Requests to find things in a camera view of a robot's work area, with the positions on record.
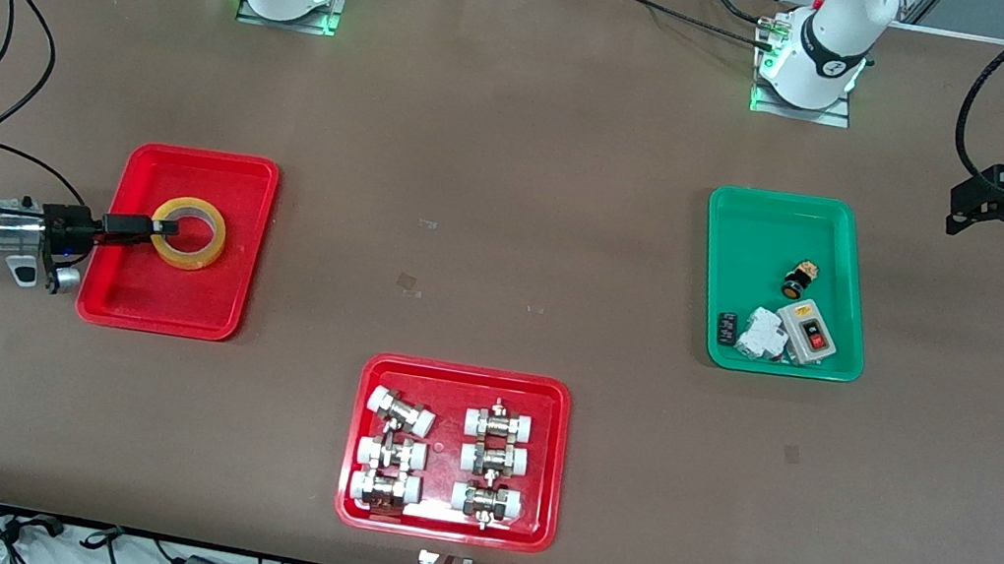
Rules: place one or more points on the black orange push button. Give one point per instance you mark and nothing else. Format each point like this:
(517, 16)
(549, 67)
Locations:
(798, 281)

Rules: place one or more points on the metal fitting white caps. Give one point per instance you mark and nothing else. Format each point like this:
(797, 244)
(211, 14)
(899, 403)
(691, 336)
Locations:
(392, 453)
(384, 488)
(486, 502)
(401, 411)
(499, 423)
(493, 460)

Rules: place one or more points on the red tray with fittings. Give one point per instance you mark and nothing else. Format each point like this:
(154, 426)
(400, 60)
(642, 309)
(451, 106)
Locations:
(444, 457)

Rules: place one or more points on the yellow packing tape roll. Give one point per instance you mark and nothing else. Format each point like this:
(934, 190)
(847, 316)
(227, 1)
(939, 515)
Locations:
(203, 252)

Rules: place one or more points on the white circuit breaker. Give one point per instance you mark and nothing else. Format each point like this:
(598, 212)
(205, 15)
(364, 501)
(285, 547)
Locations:
(763, 333)

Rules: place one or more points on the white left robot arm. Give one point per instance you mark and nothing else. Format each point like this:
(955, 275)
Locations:
(830, 52)

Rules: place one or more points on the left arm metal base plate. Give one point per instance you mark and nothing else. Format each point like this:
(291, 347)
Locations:
(835, 118)

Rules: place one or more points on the small black terminal block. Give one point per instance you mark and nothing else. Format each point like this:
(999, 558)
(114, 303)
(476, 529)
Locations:
(727, 328)

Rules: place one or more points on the grey switch box red button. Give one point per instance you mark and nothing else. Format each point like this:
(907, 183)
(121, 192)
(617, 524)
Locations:
(808, 333)

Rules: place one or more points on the green plastic tray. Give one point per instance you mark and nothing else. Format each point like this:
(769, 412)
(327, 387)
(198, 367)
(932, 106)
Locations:
(765, 252)

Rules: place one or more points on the empty-style red plastic tray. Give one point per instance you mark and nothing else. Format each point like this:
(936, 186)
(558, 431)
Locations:
(170, 302)

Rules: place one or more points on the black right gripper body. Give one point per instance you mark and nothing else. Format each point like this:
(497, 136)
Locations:
(66, 222)

